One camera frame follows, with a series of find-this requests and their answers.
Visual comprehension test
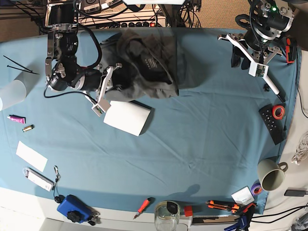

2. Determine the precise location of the key bunch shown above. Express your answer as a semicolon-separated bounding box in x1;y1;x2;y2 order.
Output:
87;212;101;226

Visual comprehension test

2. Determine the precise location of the white marker pen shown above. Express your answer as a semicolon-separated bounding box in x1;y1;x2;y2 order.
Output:
263;76;285;103

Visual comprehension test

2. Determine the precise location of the white paper card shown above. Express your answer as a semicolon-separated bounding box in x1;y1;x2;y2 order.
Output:
16;141;48;172

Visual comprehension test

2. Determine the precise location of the white packaged stick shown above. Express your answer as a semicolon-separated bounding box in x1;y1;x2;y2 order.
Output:
23;167;54;192

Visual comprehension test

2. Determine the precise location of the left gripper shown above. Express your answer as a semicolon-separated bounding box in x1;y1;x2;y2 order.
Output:
231;30;282;70

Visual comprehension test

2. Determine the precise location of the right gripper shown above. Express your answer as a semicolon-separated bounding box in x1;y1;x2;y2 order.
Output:
81;68;131;92

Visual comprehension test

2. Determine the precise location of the small brass battery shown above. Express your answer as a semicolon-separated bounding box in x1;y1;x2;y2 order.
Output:
22;125;34;132

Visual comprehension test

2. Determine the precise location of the purple tape roll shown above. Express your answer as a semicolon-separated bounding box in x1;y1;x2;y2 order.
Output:
250;182;263;196

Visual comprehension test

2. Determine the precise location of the white patterned paper booklet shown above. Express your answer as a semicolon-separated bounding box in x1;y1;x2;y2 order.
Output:
103;101;151;136

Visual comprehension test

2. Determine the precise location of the orange black clamp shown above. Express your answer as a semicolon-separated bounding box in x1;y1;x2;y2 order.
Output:
285;37;297;64

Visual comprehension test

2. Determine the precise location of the orange black utility knife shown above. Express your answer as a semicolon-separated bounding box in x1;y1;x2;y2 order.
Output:
205;200;240;213

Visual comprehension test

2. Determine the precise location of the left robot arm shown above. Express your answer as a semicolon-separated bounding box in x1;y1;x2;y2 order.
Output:
235;0;294;64

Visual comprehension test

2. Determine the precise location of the clear glass jar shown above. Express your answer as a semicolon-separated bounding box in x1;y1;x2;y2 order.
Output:
154;201;180;231

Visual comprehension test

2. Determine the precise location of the pink tube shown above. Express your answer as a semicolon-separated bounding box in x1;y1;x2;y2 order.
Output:
7;115;26;124

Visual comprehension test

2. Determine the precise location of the white small box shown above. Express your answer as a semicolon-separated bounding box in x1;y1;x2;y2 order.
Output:
231;186;255;206

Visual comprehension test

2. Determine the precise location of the black zip tie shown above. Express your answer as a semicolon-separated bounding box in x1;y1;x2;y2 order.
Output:
3;55;38;75

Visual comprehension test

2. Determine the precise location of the red tape roll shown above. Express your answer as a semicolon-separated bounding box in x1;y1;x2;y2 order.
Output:
272;105;285;120

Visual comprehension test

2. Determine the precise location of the black power strip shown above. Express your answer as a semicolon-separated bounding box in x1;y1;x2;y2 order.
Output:
121;22;156;27

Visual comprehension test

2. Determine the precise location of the blue black clamp bottom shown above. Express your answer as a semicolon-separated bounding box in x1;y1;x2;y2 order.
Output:
224;203;257;231

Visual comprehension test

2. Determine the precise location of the blue table cloth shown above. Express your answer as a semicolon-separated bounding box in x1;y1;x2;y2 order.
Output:
0;26;302;215

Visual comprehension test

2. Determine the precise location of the grey T-shirt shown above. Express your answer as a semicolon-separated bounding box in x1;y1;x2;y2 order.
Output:
99;27;200;102

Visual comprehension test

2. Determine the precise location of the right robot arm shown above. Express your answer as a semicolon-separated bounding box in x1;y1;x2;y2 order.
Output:
45;1;181;102

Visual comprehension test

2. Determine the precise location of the black lanyard with clip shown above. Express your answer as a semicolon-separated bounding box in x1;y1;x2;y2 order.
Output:
52;166;64;204

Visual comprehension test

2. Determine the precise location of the small red block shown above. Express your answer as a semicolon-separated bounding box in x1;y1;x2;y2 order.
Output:
184;205;193;217

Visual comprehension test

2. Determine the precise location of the black remote control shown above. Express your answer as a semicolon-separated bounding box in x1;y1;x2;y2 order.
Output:
259;104;285;145

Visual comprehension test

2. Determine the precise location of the beige mug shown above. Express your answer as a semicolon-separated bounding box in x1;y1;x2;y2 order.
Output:
257;159;288;192

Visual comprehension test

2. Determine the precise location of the white coiled cord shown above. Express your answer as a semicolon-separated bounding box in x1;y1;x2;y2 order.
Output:
291;131;308;166

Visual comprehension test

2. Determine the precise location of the blue box with knob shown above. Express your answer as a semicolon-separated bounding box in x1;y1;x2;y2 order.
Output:
54;195;92;223

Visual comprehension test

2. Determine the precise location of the frosted plastic cup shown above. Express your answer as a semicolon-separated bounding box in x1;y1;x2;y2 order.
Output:
0;79;27;111

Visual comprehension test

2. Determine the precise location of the black power adapter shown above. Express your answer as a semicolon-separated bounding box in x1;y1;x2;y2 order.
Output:
284;189;308;197

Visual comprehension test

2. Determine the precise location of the red handled screwdriver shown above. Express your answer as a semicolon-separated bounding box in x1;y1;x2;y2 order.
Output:
133;197;155;219

